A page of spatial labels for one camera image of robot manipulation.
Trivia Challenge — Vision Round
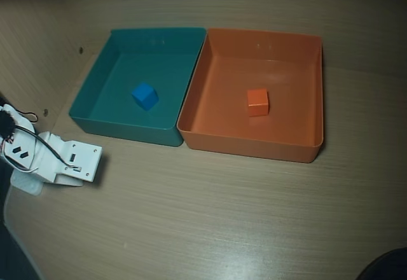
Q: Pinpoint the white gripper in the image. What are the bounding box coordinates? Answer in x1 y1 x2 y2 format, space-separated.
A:
0 130 86 188

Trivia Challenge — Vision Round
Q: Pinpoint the blue cube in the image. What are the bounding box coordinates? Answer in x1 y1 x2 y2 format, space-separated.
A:
131 81 159 111

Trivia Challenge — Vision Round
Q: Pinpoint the orange cube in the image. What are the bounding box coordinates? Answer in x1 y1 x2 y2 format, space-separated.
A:
247 88 270 118

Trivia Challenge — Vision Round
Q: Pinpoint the teal plastic box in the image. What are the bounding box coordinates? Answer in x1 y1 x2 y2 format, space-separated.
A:
68 27 207 148

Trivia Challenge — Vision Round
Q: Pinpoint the orange plastic box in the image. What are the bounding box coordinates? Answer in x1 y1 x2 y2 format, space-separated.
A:
176 27 324 164

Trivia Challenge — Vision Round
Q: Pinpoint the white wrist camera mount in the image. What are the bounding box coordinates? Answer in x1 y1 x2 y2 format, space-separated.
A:
34 131 103 185

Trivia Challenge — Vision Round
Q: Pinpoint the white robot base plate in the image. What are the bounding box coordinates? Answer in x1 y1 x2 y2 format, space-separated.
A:
10 168 44 196

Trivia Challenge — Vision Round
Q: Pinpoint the red white servo wire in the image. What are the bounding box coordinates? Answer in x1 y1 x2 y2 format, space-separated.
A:
15 111 39 123
0 135 39 174

